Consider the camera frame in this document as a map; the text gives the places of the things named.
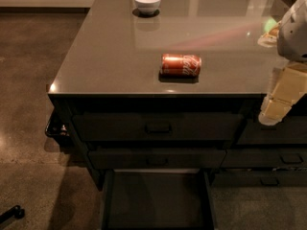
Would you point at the middle left drawer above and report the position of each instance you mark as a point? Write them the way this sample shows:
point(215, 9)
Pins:
point(156, 158)

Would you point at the red coke can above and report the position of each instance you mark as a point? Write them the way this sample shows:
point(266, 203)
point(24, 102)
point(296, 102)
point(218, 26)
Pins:
point(173, 65)

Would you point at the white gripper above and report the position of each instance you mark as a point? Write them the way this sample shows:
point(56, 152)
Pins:
point(294, 35)

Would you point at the white ceramic bowl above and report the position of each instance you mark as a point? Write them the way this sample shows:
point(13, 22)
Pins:
point(147, 6)

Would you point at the dark cabinet with glossy top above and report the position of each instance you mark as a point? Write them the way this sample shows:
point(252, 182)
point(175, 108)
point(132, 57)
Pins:
point(114, 65)

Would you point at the black object on floor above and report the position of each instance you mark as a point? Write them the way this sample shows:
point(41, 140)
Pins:
point(15, 212)

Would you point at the top left drawer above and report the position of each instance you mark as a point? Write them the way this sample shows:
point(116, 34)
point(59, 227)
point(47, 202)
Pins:
point(191, 126)

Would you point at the open bottom left drawer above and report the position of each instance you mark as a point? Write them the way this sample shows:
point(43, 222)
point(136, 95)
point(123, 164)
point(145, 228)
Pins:
point(157, 201)

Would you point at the black side basket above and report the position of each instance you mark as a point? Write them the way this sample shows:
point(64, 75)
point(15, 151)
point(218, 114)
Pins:
point(56, 129)

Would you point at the middle right drawer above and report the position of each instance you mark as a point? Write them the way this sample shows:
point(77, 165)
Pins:
point(265, 158)

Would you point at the bottom right drawer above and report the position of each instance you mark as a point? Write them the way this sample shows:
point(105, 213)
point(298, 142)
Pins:
point(258, 179)

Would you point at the top right drawer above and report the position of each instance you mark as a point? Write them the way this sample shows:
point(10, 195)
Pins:
point(292, 130)

